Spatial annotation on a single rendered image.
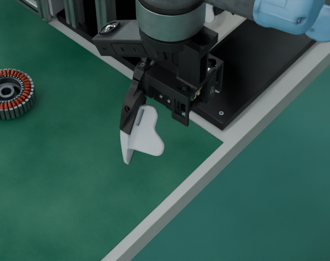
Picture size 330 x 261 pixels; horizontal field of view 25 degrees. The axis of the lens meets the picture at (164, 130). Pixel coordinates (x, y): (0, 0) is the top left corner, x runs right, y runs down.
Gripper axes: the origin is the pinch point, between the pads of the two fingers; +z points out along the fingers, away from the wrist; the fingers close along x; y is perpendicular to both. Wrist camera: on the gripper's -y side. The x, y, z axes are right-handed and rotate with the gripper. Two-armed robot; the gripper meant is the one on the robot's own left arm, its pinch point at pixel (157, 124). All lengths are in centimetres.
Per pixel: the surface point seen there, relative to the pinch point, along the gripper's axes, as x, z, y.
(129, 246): 0.2, 40.4, -6.9
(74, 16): 34, 35, -49
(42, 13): 34, 39, -58
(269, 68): 49, 38, -9
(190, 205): 53, 115, -29
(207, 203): 56, 115, -26
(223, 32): 51, 37, -22
